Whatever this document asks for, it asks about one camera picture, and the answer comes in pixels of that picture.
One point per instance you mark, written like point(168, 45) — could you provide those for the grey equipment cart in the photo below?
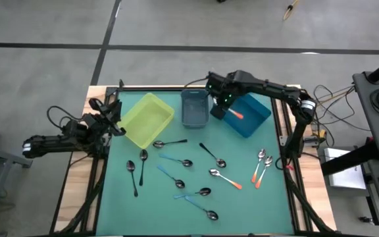
point(362, 98)

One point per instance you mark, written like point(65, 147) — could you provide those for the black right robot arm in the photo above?
point(275, 90)

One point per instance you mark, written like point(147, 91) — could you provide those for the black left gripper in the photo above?
point(112, 115)

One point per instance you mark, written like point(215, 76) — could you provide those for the grey plastic bin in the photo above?
point(194, 110)

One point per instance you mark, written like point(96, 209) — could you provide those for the blue plastic bin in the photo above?
point(252, 118)

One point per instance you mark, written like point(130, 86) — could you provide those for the black aluminium table frame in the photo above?
point(110, 91)

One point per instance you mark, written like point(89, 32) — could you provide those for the white box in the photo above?
point(344, 179)

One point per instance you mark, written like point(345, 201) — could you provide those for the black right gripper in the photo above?
point(219, 89)

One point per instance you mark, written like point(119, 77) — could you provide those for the black diagonal bar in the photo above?
point(347, 159)

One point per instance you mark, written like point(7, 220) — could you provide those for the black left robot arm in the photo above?
point(54, 143)

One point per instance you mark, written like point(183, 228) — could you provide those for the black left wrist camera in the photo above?
point(95, 104)

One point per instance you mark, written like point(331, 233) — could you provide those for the yellow translucent plastic bin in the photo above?
point(146, 120)

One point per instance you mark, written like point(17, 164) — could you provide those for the teal table mat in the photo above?
point(163, 214)

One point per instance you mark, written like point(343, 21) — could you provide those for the yellow black connector block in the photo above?
point(321, 135)

